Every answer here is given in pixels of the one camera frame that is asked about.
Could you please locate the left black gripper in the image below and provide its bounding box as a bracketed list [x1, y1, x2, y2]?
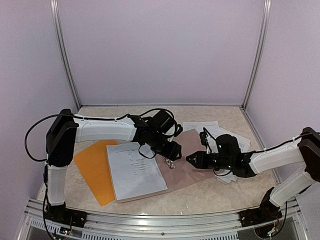
[149, 131, 182, 161]

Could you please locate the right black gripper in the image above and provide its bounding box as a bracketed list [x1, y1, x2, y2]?
[186, 150, 233, 170]

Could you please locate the pink-brown file folder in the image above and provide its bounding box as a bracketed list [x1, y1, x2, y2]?
[128, 129, 214, 202]

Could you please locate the white printed sheet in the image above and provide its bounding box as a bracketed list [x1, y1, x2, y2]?
[106, 142, 168, 202]
[182, 121, 219, 132]
[206, 127, 251, 153]

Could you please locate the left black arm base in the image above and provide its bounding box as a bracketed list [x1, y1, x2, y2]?
[44, 203, 88, 228]

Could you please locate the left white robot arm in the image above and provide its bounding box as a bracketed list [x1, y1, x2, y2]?
[45, 108, 183, 223]

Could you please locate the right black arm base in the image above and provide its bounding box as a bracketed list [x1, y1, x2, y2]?
[238, 187, 283, 227]

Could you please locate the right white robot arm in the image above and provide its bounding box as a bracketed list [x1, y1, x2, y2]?
[185, 127, 320, 222]

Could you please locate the metal folder clip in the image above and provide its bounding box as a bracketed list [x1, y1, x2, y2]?
[164, 158, 176, 170]

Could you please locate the orange folder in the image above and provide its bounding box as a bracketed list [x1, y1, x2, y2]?
[73, 140, 118, 207]

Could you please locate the white printed sheet dense text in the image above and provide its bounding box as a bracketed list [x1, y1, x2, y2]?
[215, 171, 238, 184]

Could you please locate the white printed sheet back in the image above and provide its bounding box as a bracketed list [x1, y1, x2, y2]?
[182, 121, 219, 132]

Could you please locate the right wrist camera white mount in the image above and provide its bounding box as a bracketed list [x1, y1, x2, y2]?
[199, 127, 216, 154]

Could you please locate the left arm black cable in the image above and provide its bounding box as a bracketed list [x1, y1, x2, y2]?
[24, 107, 176, 162]

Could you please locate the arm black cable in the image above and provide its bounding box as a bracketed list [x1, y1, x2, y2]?
[24, 107, 176, 162]
[239, 132, 320, 154]

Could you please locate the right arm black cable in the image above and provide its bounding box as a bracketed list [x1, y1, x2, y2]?
[239, 132, 320, 154]

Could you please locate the left aluminium frame post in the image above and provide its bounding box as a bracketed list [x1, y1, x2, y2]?
[50, 0, 82, 110]

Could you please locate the aluminium frame post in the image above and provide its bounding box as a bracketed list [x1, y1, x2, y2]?
[241, 0, 272, 112]
[50, 0, 82, 110]

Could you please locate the right aluminium frame post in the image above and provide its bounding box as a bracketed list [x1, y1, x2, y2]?
[241, 0, 272, 112]

